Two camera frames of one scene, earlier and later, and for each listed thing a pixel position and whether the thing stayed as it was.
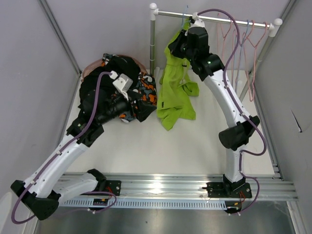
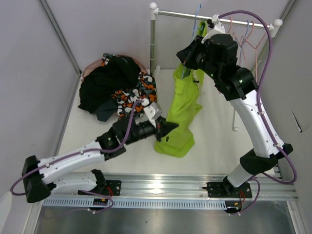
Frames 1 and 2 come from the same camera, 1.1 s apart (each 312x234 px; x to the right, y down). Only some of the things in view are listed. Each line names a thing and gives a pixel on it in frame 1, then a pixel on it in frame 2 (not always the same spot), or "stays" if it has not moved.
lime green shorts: [175, 84] → [184, 102]
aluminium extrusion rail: [271, 187] stays
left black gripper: [144, 109] → [163, 127]
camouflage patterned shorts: [146, 89] stays
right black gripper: [173, 47] → [187, 55]
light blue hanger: [183, 15] → [187, 69]
